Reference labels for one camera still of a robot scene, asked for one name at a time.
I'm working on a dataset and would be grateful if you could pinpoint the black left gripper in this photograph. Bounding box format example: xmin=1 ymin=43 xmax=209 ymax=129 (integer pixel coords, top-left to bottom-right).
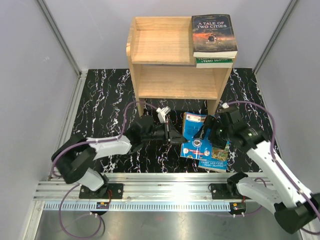
xmin=142 ymin=120 xmax=188 ymax=145

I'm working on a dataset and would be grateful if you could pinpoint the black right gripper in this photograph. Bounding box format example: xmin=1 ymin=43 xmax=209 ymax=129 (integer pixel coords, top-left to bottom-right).
xmin=193 ymin=115 xmax=233 ymax=150

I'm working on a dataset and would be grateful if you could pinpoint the blue back-cover treehouse book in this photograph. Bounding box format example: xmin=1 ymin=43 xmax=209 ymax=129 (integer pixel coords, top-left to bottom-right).
xmin=180 ymin=112 xmax=212 ymax=161

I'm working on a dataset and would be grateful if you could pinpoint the blue 26-storey treehouse book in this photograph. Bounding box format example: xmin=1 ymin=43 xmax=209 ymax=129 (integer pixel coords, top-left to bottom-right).
xmin=198 ymin=141 xmax=230 ymax=173

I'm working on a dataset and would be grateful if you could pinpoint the dark green 104-storey treehouse book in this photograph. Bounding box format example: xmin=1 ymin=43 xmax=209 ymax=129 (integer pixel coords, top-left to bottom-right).
xmin=195 ymin=57 xmax=234 ymax=68

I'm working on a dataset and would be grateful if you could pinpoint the dark Tale of Two Cities book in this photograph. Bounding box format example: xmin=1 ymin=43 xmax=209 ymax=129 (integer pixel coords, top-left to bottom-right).
xmin=191 ymin=14 xmax=238 ymax=59

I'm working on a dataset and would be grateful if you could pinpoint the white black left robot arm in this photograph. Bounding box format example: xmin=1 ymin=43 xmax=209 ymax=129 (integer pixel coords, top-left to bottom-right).
xmin=51 ymin=115 xmax=188 ymax=199

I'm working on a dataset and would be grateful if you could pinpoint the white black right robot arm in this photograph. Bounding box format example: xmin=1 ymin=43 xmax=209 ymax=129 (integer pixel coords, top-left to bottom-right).
xmin=195 ymin=106 xmax=320 ymax=234

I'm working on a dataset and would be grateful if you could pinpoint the wooden shelf stand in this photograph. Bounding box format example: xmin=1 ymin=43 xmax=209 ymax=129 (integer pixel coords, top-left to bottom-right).
xmin=126 ymin=16 xmax=232 ymax=115

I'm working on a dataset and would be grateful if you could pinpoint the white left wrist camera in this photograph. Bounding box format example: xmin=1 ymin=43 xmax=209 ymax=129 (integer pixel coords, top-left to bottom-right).
xmin=156 ymin=106 xmax=171 ymax=124

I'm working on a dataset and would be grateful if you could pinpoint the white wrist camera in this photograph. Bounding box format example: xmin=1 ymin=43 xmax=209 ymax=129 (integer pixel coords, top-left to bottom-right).
xmin=156 ymin=106 xmax=171 ymax=124
xmin=221 ymin=102 xmax=229 ymax=109

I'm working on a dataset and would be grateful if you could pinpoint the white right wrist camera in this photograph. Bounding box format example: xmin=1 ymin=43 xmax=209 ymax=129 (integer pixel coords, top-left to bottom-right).
xmin=221 ymin=102 xmax=229 ymax=109

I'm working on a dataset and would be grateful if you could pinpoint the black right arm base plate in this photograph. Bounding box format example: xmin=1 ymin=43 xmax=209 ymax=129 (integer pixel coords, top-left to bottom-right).
xmin=208 ymin=183 xmax=243 ymax=200

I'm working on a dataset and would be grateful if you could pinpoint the aluminium rail frame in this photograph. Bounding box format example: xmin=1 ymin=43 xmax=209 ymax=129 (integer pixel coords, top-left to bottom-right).
xmin=22 ymin=68 xmax=274 ymax=240

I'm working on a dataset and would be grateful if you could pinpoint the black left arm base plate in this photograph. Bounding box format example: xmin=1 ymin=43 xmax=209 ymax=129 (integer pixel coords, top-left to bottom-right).
xmin=79 ymin=175 xmax=124 ymax=200

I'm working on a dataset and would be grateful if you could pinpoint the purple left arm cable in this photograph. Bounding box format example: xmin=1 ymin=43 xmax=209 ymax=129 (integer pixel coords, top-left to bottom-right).
xmin=49 ymin=101 xmax=161 ymax=239

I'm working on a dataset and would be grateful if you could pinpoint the slotted white cable duct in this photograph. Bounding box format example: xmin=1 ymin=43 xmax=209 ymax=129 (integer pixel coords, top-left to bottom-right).
xmin=43 ymin=201 xmax=231 ymax=212

